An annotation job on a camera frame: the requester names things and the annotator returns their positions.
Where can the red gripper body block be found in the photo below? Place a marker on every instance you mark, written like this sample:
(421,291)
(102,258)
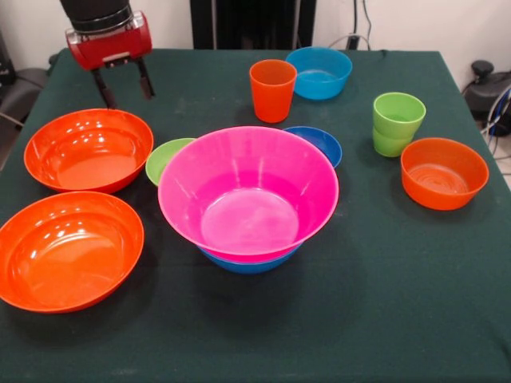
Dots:
(112,46)

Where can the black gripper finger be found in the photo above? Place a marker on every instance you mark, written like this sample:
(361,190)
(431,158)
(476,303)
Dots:
(104,91)
(145,81)

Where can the large orange bowl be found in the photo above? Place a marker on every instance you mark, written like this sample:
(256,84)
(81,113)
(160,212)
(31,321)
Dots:
(88,159)
(68,259)

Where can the large pink bowl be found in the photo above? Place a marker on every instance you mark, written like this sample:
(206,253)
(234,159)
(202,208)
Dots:
(247,167)

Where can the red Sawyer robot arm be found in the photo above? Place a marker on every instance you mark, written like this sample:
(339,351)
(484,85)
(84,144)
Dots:
(96,12)

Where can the green bowl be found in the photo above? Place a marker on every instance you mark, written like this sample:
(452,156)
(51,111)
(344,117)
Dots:
(161,159)

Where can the orange cup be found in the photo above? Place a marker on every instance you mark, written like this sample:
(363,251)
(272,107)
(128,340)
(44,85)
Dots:
(271,99)

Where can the small light blue bowl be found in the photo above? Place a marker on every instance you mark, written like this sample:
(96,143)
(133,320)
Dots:
(319,85)

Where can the dark blue bowl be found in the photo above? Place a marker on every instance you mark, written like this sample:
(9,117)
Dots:
(323,143)

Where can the large light blue bowl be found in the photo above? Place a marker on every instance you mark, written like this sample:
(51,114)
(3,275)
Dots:
(247,268)

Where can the green cup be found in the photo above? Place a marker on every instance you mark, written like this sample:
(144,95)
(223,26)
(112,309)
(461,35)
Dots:
(393,135)

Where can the small orange bowl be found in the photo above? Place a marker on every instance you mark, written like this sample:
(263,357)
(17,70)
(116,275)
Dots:
(443,191)

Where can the dark green table cloth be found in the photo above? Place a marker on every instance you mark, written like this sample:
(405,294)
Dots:
(379,319)

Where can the grey pedestal foot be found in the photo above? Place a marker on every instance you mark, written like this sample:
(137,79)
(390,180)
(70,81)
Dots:
(485,89)
(20,91)

